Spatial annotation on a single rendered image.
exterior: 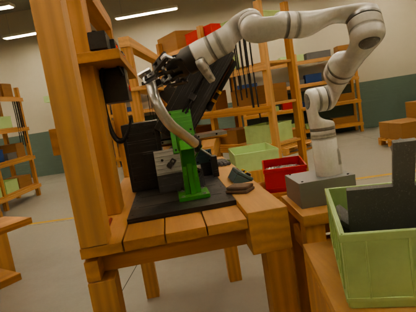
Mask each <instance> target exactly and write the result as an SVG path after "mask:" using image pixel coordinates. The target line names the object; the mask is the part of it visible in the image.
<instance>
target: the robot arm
mask: <svg viewBox="0 0 416 312"><path fill-rule="evenodd" d="M332 24H346V25H347V30H348V33H349V39H350V43H349V47H348V48H347V50H342V51H338V52H336V53H334V54H333V55H332V56H331V58H330V59H329V61H328V62H327V64H326V67H325V68H324V72H323V76H324V80H325V81H326V83H327V85H326V86H323V87H316V88H312V89H307V90H306V91H305V94H304V102H305V108H306V114H307V118H308V124H309V127H310V135H311V144H312V149H313V158H314V167H315V172H316V176H318V177H328V176H336V175H339V174H341V173H343V169H342V159H341V154H340V148H338V147H337V138H336V129H335V123H334V122H333V121H332V120H328V119H323V118H322V117H320V116H319V113H318V112H322V111H328V110H331V109H333V108H334V107H335V105H336V103H337V101H338V99H339V97H340V95H341V93H342V91H343V90H344V89H345V86H346V85H347V84H348V82H349V81H350V80H351V78H352V77H353V76H354V74H355V73H356V71H357V69H358V68H359V67H360V66H361V64H362V63H363V62H364V60H365V59H366V58H367V57H368V56H369V55H370V53H371V52H372V51H373V50H374V49H375V48H376V47H377V46H378V45H379V44H380V43H381V42H382V40H383V38H384V37H385V34H386V27H385V24H384V20H383V16H382V13H381V9H380V8H379V5H377V4H375V3H372V2H361V3H356V4H349V5H344V6H337V7H331V8H327V9H320V10H315V11H281V12H277V13H276V14H275V15H274V16H270V17H263V16H262V15H261V13H260V12H259V11H258V10H256V9H253V8H249V9H245V10H242V11H240V12H239V13H237V14H236V15H234V16H233V17H232V18H231V19H230V20H229V21H228V22H226V23H225V24H224V25H223V26H222V27H221V28H219V29H217V30H215V31H214V32H212V33H210V34H208V35H207V36H205V37H202V38H200V39H198V40H196V41H194V42H192V43H191V44H189V45H188V46H185V47H184V48H182V49H180V51H179V53H178V54H175V55H172V56H169V55H167V53H166V52H165V51H164V52H162V53H161V55H160V56H159V57H158V58H157V59H156V61H155V62H154V63H153V65H152V67H153V71H152V72H150V73H148V74H147V75H145V76H144V77H143V78H142V80H143V82H144V83H145V84H148V83H149V82H151V81H153V80H155V79H156V77H160V76H163V75H164V76H163V77H162V78H159V79H157V80H156V81H155V82H156V84H157V88H159V87H161V86H163V85H167V86H168V87H176V86H179V85H184V84H187V83H188V80H187V76H188V75H189V74H190V73H191V74H195V73H197V72H199V71H200V72H201V73H202V75H203V76H204V77H205V78H206V80H207V81H208V82H209V83H212V82H213V81H215V77H214V75H213V73H212V71H211V70H210V67H209V66H210V65H211V64H212V63H214V62H215V61H216V60H218V59H220V58H222V57H224V56H225V55H227V54H229V53H231V52H232V51H233V50H234V49H235V45H236V44H237V43H238V42H239V41H240V40H241V39H244V40H246V41H248V42H250V43H264V42H268V41H273V40H277V39H279V38H282V39H294V38H306V37H309V36H312V35H314V34H315V33H317V32H319V31H320V30H322V29H323V28H325V27H327V26H329V25H332ZM165 68H166V70H165ZM161 70H162V71H161ZM159 71H161V72H159ZM167 78H168V79H167ZM174 81H175V82H174ZM172 82H174V83H172Z"/></svg>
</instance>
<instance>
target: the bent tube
mask: <svg viewBox="0 0 416 312"><path fill-rule="evenodd" d="M152 71H153V70H151V68H149V67H148V68H147V69H145V70H143V71H142V72H140V73H138V74H137V75H138V76H139V77H140V78H141V79H142V78H143V77H144V76H145V75H147V74H148V73H150V72H152ZM157 79H159V77H156V79H155V80H153V81H151V82H149V83H148V84H146V85H145V86H146V89H147V93H148V96H149V99H150V102H151V104H152V106H153V108H154V110H155V112H156V114H157V116H158V117H159V119H160V121H161V122H162V123H163V125H164V126H165V127H166V128H167V129H168V130H169V131H170V132H172V133H173V134H174V135H176V136H177V137H179V138H180V139H181V140H183V141H184V142H185V143H187V144H188V145H190V146H191V147H193V148H196V147H197V146H198V145H199V141H198V140H197V139H196V138H195V137H194V136H192V135H191V134H190V133H189V132H187V131H186V130H185V129H183V128H182V127H181V126H180V125H179V124H177V123H176V122H175V121H174V120H173V118H172V117H171V116H170V115H169V113H168V112H167V109H166V108H165V106H164V104H163V102H162V99H161V98H160V95H159V92H158V88H157V84H156V82H155V81H156V80H157Z"/></svg>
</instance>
